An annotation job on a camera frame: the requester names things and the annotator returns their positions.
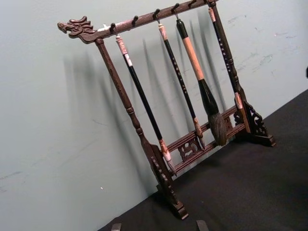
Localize black table cloth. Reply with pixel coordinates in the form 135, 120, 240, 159
95, 90, 308, 231

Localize slim black brush gold characters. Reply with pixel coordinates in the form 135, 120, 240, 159
157, 22, 205, 150
207, 7, 244, 111

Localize slim plain black calligraphy brush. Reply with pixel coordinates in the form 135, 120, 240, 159
115, 35, 178, 178

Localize thick tan black calligraphy brush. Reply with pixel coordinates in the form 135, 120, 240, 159
175, 18, 229, 147

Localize plain pale wall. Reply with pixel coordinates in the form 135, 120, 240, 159
0, 0, 308, 231

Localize dark carved wooden brush rack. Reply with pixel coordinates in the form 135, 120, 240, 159
57, 0, 277, 221

